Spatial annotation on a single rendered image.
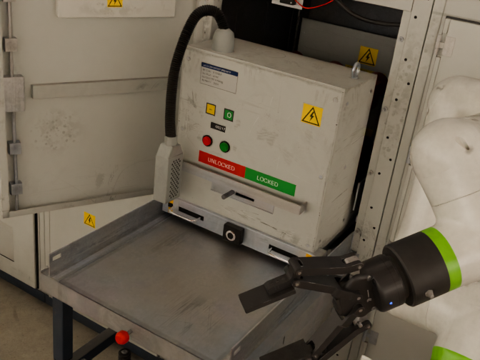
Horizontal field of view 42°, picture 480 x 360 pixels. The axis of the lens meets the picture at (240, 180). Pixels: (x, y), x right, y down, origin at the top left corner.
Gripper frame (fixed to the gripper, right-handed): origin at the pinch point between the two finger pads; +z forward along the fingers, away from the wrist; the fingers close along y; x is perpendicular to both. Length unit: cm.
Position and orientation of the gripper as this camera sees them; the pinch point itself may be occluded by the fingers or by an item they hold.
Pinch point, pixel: (260, 333)
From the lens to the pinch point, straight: 88.2
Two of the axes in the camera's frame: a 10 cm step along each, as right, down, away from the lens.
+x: 3.1, 5.3, -7.9
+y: -2.2, -7.7, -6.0
